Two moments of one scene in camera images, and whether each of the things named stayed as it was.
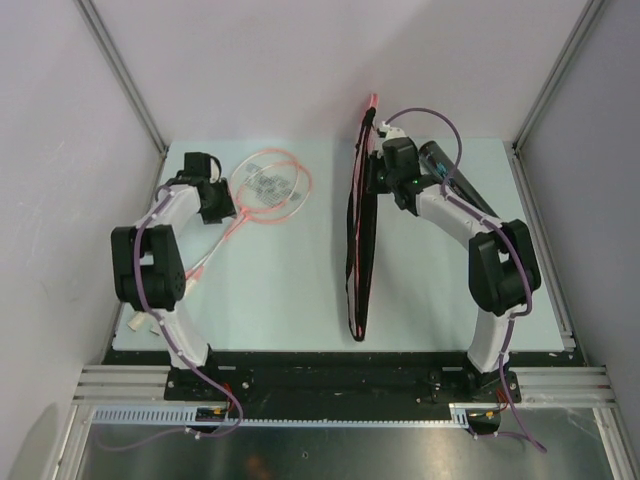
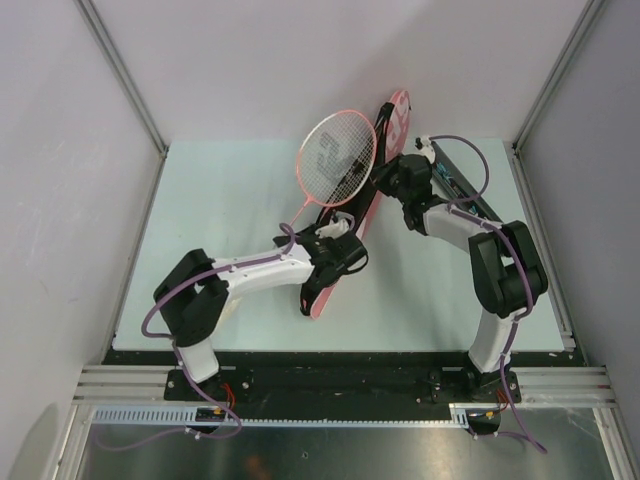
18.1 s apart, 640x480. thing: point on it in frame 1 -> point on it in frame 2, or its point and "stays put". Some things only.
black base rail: (340, 385) stays put
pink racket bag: (360, 224) -> (393, 125)
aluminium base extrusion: (539, 386) stays put
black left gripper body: (220, 206) -> (335, 279)
